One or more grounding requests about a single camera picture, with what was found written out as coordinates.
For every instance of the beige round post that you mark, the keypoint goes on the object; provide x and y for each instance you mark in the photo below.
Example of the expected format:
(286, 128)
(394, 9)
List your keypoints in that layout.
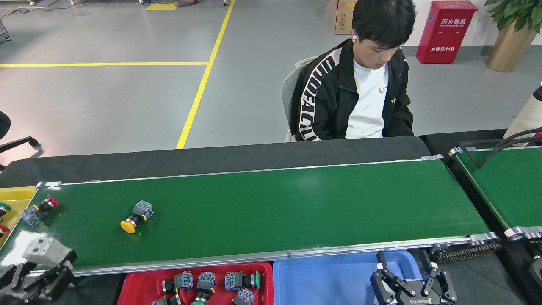
(525, 118)

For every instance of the yellow push button switch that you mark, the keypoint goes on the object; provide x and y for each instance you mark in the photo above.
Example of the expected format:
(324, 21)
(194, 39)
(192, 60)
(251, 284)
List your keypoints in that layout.
(128, 225)

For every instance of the cardboard box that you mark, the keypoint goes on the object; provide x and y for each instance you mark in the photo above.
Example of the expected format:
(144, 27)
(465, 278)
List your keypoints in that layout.
(341, 17)

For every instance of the green conveyor belt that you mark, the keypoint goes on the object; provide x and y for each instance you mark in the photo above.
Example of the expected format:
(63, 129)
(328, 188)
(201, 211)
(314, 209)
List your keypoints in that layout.
(275, 212)
(504, 190)

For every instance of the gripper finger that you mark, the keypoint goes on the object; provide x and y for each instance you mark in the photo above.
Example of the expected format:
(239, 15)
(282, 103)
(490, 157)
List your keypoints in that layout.
(12, 284)
(57, 284)

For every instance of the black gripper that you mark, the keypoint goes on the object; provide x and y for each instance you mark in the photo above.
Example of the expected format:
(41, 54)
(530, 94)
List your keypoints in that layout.
(419, 300)

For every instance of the red plastic tray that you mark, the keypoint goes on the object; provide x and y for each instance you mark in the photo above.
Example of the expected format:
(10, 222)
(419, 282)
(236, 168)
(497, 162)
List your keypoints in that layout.
(139, 284)

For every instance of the gold plant pot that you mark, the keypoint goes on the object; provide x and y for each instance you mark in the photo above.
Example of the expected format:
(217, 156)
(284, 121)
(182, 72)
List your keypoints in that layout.
(508, 51)

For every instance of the red push button switch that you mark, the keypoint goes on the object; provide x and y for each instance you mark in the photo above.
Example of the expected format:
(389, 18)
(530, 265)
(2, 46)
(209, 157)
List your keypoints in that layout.
(185, 280)
(31, 215)
(3, 230)

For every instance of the white circuit breaker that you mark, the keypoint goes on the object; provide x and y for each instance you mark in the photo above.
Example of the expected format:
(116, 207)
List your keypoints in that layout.
(46, 252)

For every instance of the red fire extinguisher box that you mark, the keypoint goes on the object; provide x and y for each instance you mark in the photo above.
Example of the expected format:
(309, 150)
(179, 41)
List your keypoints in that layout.
(444, 36)

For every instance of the grey chair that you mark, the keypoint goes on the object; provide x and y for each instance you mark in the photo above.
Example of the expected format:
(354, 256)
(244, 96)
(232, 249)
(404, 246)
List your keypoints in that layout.
(287, 91)

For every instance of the yellow plastic tray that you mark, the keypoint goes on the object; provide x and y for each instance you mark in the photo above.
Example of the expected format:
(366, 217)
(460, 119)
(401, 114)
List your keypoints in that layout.
(19, 199)

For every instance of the black office chair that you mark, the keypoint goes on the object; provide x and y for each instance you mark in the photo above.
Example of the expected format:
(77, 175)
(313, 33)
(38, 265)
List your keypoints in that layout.
(3, 125)

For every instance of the blue plastic tray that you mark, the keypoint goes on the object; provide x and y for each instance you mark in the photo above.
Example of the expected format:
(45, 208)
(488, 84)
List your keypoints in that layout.
(322, 279)

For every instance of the green leafy plant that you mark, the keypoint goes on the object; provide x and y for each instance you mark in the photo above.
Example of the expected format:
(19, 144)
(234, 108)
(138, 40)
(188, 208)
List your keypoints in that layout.
(514, 12)

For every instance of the person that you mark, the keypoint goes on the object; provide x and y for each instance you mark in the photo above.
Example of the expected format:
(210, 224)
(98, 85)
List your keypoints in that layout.
(368, 106)

